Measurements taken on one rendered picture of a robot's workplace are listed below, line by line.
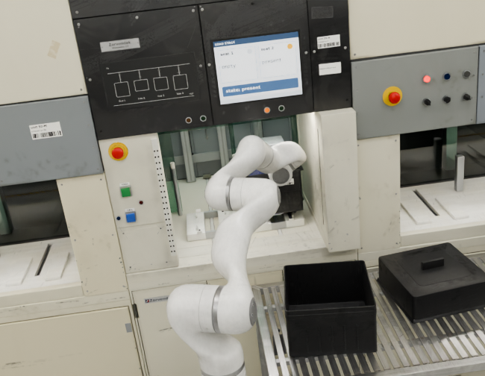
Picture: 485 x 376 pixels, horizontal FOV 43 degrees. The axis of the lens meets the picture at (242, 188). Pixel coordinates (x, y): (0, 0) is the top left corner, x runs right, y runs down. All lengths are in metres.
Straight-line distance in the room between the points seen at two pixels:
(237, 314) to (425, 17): 1.20
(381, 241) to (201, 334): 1.01
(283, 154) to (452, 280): 0.70
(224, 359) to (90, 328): 0.96
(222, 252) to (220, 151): 1.45
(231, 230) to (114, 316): 0.90
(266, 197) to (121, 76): 0.67
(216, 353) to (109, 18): 1.09
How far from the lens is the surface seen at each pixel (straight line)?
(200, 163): 3.11
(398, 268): 2.23
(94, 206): 2.23
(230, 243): 1.65
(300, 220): 2.50
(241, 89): 2.08
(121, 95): 2.09
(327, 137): 2.13
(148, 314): 2.44
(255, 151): 1.84
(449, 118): 2.29
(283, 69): 2.09
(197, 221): 2.58
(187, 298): 1.56
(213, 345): 1.63
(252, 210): 1.71
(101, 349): 2.54
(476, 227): 2.53
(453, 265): 2.26
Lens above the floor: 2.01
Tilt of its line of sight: 23 degrees down
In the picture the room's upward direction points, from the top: 7 degrees counter-clockwise
